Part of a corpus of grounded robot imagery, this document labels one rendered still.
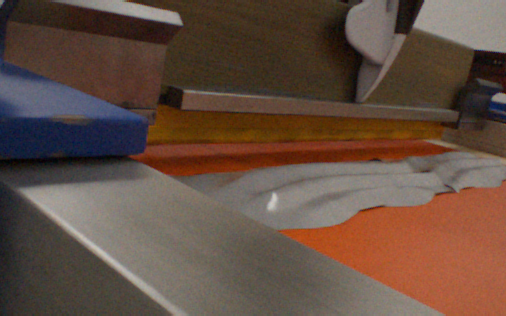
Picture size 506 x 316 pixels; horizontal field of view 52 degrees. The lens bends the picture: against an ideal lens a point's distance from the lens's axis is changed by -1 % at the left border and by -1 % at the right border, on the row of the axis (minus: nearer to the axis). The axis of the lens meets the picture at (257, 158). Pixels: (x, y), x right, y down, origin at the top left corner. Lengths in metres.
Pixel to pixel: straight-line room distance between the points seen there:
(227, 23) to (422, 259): 0.15
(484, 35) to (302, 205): 2.29
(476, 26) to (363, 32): 2.17
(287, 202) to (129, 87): 0.08
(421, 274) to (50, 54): 0.16
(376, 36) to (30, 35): 0.23
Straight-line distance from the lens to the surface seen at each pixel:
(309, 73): 0.34
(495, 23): 2.49
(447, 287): 0.20
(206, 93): 0.26
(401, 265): 0.20
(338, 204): 0.25
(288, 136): 0.36
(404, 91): 0.46
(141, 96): 0.24
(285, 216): 0.22
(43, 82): 0.17
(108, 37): 0.23
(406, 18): 0.38
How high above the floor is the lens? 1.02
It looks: 12 degrees down
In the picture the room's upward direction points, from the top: 11 degrees clockwise
